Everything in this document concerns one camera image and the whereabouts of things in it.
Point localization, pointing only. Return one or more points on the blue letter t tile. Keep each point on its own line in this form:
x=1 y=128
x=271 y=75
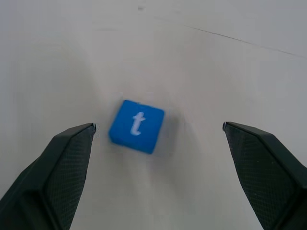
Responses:
x=136 y=125

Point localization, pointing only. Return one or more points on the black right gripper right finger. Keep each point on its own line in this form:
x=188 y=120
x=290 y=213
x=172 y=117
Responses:
x=263 y=172

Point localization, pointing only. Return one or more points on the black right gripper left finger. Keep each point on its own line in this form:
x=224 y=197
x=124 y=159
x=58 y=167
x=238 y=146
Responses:
x=48 y=172

